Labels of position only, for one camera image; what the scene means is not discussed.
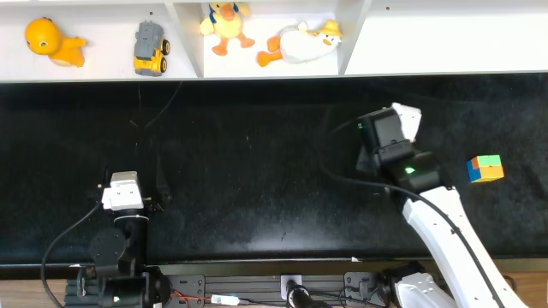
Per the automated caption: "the yellow plush duck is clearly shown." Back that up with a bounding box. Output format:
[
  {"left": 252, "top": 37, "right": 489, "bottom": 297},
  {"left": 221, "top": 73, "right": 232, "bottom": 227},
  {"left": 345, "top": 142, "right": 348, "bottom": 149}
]
[{"left": 199, "top": 2, "right": 257, "bottom": 57}]

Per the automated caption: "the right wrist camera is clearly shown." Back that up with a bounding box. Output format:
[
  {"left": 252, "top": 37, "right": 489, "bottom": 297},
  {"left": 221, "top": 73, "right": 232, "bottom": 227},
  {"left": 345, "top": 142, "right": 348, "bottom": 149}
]
[{"left": 390, "top": 102, "right": 423, "bottom": 143}]

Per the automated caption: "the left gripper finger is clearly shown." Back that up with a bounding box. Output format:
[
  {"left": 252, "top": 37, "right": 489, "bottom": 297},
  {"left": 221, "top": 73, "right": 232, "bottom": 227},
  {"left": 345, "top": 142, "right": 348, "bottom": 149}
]
[{"left": 155, "top": 155, "right": 173, "bottom": 204}]

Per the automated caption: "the orange rubber toy animal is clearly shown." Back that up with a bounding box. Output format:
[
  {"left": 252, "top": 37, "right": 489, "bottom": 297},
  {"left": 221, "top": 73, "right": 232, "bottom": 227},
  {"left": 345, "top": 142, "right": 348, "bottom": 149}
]
[{"left": 24, "top": 16, "right": 88, "bottom": 68}]

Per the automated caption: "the grey and yellow toy truck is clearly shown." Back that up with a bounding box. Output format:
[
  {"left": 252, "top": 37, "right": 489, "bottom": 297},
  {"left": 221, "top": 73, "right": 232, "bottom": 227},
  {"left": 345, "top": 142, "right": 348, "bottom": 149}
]
[{"left": 133, "top": 20, "right": 171, "bottom": 78}]

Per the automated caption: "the white shelf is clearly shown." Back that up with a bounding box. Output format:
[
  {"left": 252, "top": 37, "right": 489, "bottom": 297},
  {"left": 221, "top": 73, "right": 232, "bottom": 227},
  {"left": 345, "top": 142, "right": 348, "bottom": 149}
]
[{"left": 0, "top": 0, "right": 548, "bottom": 83}]

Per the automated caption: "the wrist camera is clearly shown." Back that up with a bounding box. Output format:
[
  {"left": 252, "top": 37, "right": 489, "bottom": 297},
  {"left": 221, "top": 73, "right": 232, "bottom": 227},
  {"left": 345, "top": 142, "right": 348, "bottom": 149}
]
[
  {"left": 390, "top": 102, "right": 423, "bottom": 143},
  {"left": 101, "top": 170, "right": 145, "bottom": 211}
]

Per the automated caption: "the black cable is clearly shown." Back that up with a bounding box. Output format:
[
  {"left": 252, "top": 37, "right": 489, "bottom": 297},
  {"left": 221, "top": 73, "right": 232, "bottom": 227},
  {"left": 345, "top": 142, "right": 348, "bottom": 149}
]
[
  {"left": 40, "top": 200, "right": 104, "bottom": 308},
  {"left": 319, "top": 162, "right": 429, "bottom": 206}
]

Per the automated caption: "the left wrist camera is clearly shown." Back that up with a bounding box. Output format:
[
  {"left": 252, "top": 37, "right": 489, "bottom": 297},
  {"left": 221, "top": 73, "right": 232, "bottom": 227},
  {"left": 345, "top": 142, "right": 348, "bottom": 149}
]
[{"left": 101, "top": 170, "right": 145, "bottom": 211}]

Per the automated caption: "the white plush duck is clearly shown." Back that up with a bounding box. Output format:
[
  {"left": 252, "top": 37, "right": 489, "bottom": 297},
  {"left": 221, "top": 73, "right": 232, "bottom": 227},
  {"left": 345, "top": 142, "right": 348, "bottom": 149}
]
[{"left": 256, "top": 19, "right": 343, "bottom": 68}]

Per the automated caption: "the many-coloured puzzle cube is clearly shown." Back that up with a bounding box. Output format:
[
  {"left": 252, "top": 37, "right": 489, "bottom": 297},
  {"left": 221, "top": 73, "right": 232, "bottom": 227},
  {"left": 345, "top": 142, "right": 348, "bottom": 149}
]
[{"left": 466, "top": 154, "right": 505, "bottom": 184}]

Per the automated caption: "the mounting rail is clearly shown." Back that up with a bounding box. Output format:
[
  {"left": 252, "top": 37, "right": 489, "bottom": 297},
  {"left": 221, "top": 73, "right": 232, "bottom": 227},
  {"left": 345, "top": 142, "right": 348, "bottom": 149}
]
[{"left": 149, "top": 271, "right": 390, "bottom": 308}]

